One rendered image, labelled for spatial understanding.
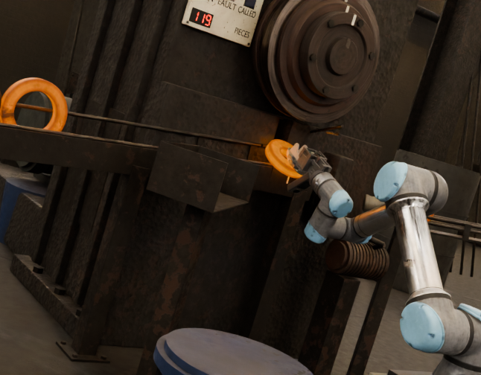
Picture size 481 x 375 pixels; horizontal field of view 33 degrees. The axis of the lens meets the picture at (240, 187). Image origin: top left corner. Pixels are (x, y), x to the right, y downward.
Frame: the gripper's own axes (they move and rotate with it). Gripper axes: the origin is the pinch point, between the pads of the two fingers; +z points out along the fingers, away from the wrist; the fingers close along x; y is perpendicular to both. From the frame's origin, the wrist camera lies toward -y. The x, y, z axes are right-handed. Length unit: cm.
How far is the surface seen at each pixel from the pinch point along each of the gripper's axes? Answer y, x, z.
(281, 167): -2.6, 6.4, -7.4
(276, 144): 0.6, 5.0, 2.0
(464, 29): 20, -338, 278
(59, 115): -6, 83, -3
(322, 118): 14.1, -7.3, 2.4
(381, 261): -20, -39, -28
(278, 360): 5, 68, -107
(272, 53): 28.1, 20.6, 7.7
